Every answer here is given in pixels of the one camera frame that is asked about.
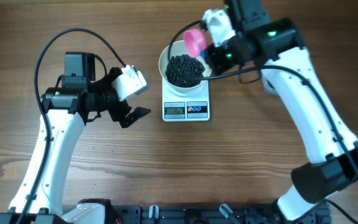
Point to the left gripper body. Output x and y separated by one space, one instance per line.
117 109

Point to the pink scoop blue handle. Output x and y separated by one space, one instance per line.
195 42

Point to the white digital kitchen scale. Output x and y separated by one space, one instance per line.
185 104

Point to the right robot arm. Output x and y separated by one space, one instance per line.
243 32

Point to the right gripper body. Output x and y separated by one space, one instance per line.
225 55

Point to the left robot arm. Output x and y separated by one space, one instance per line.
66 108

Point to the black beans in bowl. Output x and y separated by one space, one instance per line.
180 67

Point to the white bowl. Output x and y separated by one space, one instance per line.
178 48

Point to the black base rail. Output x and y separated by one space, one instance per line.
249 214

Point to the clear plastic container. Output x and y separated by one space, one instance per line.
268 88

